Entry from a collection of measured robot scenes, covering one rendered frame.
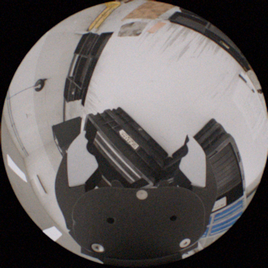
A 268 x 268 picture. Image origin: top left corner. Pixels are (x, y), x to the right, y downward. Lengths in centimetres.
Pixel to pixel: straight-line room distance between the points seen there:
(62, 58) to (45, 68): 59
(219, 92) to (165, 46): 33
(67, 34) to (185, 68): 302
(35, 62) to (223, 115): 332
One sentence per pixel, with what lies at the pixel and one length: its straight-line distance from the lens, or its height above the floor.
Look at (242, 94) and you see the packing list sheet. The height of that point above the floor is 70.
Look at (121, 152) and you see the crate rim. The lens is 34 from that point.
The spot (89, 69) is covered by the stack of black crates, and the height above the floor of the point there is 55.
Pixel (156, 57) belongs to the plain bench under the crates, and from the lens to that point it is 51.
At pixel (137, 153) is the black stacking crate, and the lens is 38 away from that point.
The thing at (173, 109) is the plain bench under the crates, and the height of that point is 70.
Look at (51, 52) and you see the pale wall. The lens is 306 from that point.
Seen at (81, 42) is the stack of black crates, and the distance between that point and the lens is 176.
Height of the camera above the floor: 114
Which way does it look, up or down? 52 degrees down
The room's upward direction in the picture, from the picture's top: 124 degrees counter-clockwise
